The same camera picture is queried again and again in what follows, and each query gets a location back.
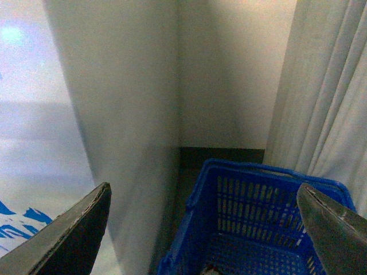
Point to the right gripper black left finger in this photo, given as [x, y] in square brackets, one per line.
[69, 244]

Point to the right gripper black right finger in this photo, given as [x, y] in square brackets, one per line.
[338, 234]

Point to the blue plastic shopping basket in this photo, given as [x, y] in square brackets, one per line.
[243, 218]

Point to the white curtain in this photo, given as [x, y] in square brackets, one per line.
[318, 125]

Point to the white chest freezer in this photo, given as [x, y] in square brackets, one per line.
[89, 95]

